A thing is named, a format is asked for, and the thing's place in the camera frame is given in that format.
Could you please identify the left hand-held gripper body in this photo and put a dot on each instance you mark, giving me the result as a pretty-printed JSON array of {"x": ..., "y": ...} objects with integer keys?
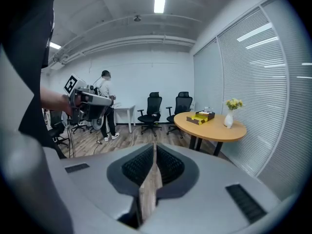
[{"x": 74, "y": 84}]

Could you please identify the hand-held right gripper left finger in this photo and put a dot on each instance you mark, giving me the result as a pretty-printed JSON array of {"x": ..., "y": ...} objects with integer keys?
[{"x": 97, "y": 179}]

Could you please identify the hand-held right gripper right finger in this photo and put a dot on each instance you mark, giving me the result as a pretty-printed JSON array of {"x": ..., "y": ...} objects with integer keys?
[{"x": 207, "y": 179}]

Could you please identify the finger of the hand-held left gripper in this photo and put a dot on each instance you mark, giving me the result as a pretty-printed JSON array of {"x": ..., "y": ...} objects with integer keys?
[{"x": 100, "y": 100}]

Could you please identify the yellow and black tray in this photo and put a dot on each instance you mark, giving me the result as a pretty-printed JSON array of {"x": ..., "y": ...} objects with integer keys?
[{"x": 198, "y": 118}]

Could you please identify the person's left forearm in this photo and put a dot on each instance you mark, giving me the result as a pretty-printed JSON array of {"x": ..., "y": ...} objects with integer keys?
[{"x": 52, "y": 100}]

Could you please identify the person's left hand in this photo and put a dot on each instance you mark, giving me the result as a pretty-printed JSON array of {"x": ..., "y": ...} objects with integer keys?
[{"x": 77, "y": 100}]

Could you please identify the white desk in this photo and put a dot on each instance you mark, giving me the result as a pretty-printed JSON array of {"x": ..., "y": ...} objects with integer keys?
[{"x": 125, "y": 108}]

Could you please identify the small ceiling light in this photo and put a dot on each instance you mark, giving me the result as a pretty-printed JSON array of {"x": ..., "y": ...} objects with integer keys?
[{"x": 55, "y": 45}]

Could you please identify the round wooden table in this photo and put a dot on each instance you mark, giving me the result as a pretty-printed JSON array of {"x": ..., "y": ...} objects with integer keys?
[{"x": 219, "y": 130}]

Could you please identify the black mesh office chair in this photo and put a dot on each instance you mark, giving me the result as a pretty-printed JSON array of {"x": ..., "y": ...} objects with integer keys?
[
  {"x": 151, "y": 106},
  {"x": 181, "y": 105}
]

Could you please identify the white vase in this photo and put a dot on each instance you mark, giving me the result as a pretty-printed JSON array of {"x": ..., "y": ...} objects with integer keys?
[{"x": 228, "y": 121}]

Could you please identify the white ceiling pipes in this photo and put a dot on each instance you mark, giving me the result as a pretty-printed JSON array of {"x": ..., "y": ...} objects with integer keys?
[{"x": 122, "y": 41}]

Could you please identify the person's black shirt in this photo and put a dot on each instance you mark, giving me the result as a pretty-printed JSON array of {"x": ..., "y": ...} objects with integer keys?
[{"x": 24, "y": 45}]

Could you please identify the yellow flower bouquet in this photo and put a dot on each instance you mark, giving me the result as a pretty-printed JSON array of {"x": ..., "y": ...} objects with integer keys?
[{"x": 234, "y": 103}]

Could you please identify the ceiling smoke detector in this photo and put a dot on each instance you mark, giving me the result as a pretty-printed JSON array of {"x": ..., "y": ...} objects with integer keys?
[{"x": 137, "y": 18}]

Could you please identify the glass partition with white blinds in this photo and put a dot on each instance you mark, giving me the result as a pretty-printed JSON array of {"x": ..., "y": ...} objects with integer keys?
[{"x": 256, "y": 94}]

